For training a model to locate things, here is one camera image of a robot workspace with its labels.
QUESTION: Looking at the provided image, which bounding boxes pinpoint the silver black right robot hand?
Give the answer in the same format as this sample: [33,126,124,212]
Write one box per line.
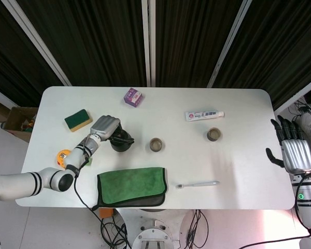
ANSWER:
[265,115,311,175]

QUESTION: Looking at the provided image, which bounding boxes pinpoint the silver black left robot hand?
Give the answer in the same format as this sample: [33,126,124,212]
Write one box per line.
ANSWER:
[89,115,124,143]

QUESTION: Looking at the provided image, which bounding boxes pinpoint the black teapot with lid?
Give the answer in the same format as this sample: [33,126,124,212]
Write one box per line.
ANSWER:
[110,128,135,153]

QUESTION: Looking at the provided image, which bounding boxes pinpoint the small brown cup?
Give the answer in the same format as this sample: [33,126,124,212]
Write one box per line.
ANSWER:
[206,127,222,142]
[149,137,163,153]

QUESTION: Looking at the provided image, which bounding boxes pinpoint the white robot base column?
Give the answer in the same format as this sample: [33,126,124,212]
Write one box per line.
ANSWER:
[114,207,197,249]

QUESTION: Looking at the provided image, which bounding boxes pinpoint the green yellow scouring sponge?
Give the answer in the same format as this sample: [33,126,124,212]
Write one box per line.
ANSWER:
[64,108,93,133]

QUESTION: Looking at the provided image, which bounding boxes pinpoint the white background machine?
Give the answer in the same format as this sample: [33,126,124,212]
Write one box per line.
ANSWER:
[299,111,311,143]

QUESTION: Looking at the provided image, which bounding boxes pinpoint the small purple carton box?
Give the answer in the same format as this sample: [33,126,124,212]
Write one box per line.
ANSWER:
[123,87,144,107]

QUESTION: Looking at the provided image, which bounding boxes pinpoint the yellow tape measure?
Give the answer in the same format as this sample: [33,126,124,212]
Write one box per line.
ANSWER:
[56,147,73,167]

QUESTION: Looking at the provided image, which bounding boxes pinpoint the green grey microfibre towel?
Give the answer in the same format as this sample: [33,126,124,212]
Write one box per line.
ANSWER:
[91,167,168,212]

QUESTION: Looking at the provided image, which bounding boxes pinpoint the small orange block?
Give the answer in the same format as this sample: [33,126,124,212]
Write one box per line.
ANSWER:
[98,208,114,218]

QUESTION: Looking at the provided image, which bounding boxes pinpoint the black pleated curtain panel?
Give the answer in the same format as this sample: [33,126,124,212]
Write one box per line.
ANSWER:
[212,0,311,109]
[155,0,246,88]
[0,0,65,107]
[17,0,147,87]

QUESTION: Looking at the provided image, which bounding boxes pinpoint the brown cardboard box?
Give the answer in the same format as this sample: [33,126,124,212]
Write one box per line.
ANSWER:
[1,106,38,143]

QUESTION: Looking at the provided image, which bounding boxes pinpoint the pale grey toothbrush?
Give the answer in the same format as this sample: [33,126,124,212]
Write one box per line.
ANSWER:
[176,180,220,189]

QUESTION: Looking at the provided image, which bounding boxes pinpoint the white toothpaste tube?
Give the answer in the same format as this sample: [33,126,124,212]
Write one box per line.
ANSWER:
[184,110,225,122]

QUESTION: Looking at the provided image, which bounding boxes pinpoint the thin black background cables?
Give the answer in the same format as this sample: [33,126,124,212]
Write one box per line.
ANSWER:
[289,100,311,115]

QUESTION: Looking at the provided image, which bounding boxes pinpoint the white slanted frame post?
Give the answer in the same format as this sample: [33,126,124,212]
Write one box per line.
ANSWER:
[206,0,253,88]
[7,0,72,87]
[273,74,311,116]

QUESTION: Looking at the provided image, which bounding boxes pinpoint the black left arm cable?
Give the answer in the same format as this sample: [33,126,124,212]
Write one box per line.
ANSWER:
[73,173,106,223]

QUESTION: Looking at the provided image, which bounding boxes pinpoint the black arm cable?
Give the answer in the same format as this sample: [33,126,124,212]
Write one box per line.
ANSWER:
[238,176,311,249]
[73,173,106,223]

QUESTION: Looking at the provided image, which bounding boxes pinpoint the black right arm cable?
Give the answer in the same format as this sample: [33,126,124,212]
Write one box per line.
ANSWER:
[238,176,311,249]

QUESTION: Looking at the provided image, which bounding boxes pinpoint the white upright frame post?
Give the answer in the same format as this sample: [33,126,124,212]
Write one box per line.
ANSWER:
[148,0,157,88]
[141,0,149,87]

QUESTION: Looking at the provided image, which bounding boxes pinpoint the black floor cable bundle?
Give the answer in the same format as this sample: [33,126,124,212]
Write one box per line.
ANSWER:
[100,216,132,249]

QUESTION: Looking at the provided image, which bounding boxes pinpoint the black hanging cable pair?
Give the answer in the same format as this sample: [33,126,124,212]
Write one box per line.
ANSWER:
[186,209,209,249]

